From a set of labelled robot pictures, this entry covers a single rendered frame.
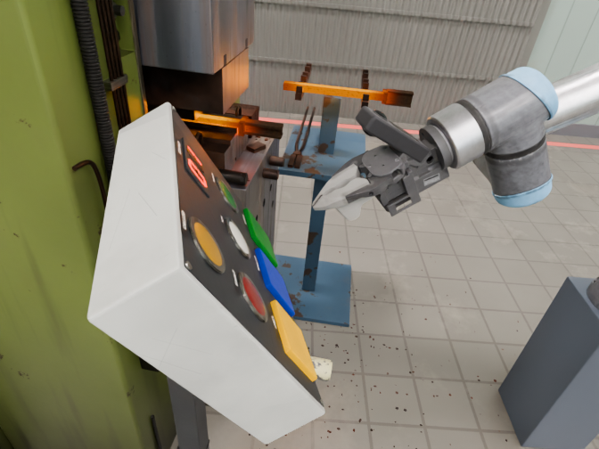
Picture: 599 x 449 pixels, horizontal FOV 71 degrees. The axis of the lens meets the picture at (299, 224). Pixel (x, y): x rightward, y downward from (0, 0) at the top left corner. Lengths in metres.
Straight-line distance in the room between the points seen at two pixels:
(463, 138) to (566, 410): 1.18
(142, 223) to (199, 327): 0.10
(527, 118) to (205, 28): 0.55
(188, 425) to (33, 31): 0.61
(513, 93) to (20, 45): 0.66
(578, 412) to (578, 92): 1.09
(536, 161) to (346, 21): 3.18
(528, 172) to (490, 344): 1.39
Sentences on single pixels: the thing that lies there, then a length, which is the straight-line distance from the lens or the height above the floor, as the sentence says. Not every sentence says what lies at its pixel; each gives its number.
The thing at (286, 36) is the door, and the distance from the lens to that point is 3.82.
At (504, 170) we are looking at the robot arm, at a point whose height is 1.12.
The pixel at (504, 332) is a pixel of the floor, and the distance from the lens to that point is 2.14.
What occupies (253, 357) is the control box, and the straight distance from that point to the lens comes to 0.39.
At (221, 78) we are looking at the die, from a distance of 0.90.
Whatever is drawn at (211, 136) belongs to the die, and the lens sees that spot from 1.01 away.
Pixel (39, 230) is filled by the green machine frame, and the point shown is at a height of 0.95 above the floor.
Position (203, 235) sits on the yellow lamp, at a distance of 0.38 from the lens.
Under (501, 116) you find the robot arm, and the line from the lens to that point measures 0.67.
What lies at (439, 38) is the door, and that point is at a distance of 3.97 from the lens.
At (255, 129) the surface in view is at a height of 0.99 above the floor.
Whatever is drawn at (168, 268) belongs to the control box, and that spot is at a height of 1.20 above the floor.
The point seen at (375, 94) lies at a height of 1.00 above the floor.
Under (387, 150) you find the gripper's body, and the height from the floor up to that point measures 1.14.
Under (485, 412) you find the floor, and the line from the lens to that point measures 1.83.
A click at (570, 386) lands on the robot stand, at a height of 0.36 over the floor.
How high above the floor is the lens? 1.40
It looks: 35 degrees down
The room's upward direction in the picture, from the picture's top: 6 degrees clockwise
